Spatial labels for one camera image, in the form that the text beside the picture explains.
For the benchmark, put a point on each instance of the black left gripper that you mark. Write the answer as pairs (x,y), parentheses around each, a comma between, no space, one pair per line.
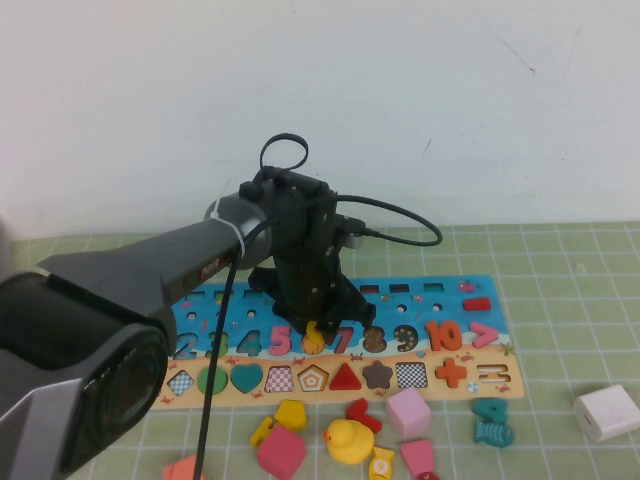
(300,240)

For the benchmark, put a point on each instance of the yellow number six piece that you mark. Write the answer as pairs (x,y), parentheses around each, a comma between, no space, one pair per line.
(313,337)

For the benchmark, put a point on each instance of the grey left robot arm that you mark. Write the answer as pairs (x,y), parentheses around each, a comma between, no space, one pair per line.
(125,270)

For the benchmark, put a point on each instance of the pink number five piece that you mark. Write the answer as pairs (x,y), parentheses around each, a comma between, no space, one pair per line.
(281,341)

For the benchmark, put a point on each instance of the red triangle piece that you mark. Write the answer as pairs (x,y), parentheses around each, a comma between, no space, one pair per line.
(345,380)

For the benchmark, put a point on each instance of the brown star piece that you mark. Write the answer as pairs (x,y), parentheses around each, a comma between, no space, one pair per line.
(378,375)

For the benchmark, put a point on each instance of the teal heart piece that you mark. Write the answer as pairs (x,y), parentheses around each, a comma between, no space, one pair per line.
(247,377)

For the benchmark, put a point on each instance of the blue number shape puzzle board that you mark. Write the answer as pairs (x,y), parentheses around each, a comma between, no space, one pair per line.
(410,320)

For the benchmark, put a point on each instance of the red number piece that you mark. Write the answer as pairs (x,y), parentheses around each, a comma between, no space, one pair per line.
(367,417)

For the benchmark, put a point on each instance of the green circle piece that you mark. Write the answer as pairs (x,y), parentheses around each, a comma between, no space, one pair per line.
(222,380)

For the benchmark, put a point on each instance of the orange number ten piece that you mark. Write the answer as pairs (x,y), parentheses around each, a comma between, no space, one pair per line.
(444,336)

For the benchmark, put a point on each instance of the orange plus sign piece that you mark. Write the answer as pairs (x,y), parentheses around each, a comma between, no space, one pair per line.
(450,372)

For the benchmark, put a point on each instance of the yellow fish piece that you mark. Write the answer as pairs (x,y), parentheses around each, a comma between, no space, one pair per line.
(381,464)

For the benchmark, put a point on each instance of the red minus sign piece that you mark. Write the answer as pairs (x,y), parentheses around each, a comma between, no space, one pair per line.
(476,304)

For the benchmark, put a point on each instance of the pink greater-than sign piece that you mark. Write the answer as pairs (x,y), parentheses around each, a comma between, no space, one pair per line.
(484,335)

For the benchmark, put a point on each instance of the red fish piece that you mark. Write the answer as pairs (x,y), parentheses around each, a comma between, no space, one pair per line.
(428,475)

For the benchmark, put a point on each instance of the teal number four piece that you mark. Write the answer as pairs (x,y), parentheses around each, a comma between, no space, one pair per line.
(490,407)

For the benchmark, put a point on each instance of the teal fish piece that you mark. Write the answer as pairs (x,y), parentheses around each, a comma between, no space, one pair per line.
(492,433)

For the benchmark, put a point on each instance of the yellow pentagon block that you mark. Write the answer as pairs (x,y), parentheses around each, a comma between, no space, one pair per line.
(291,415)

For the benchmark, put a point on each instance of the yellow rubber duck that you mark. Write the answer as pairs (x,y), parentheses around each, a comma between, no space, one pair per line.
(352,442)

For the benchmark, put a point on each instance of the light pink cube block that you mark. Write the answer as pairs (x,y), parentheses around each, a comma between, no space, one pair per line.
(407,412)

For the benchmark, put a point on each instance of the white zip tie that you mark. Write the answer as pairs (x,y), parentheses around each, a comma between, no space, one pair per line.
(232,227)

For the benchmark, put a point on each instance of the crimson square block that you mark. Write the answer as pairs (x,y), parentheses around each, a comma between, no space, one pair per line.
(281,454)

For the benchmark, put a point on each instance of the pink trapezoid block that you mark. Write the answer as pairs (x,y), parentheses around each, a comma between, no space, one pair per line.
(416,456)

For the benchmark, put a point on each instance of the orange block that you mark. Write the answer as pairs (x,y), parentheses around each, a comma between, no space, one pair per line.
(182,470)

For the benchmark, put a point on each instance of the green grid table mat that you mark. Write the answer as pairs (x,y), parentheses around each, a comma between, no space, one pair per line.
(550,300)

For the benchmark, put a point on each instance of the white wall charger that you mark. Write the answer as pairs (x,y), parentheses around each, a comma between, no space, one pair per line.
(607,412)

